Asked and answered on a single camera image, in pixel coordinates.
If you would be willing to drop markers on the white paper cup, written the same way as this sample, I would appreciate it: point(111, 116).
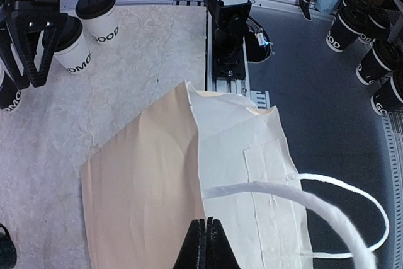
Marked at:
point(76, 58)
point(103, 29)

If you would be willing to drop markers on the black cup lid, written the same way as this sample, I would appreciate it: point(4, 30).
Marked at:
point(89, 9)
point(71, 32)

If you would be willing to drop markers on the brown paper bag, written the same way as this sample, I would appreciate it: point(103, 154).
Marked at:
point(198, 154)

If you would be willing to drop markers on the dark green mug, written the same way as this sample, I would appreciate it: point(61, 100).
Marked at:
point(8, 254)

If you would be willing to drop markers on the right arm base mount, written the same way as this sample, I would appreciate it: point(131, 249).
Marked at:
point(227, 56)

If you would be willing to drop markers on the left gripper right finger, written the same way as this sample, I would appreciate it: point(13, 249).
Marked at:
point(219, 254)

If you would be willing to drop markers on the black cup outside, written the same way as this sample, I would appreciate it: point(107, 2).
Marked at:
point(380, 60)
point(347, 26)
point(378, 25)
point(388, 98)

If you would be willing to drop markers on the front aluminium rail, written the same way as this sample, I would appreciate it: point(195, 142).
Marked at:
point(240, 87)

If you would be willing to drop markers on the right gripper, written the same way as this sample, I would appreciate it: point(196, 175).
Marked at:
point(51, 25)

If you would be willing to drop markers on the black cup with straws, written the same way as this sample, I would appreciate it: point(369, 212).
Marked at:
point(10, 95)

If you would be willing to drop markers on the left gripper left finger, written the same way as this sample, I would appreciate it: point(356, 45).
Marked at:
point(192, 254)

